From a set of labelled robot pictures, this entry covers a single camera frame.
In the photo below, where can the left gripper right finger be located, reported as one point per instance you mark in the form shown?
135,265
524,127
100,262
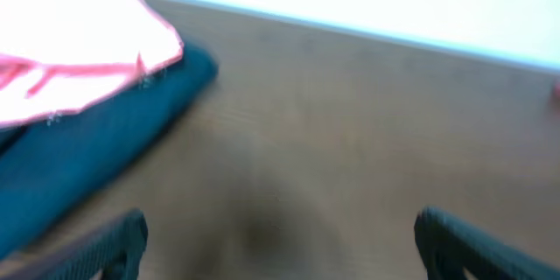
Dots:
450,248

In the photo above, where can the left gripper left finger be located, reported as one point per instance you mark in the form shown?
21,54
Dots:
113,251

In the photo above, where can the salmon pink printed t-shirt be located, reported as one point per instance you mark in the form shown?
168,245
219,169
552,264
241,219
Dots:
59,57

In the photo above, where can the folded navy printed t-shirt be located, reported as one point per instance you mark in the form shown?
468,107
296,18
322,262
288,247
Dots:
46,169

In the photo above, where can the red crumpled t-shirt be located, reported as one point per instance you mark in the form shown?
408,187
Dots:
555,93

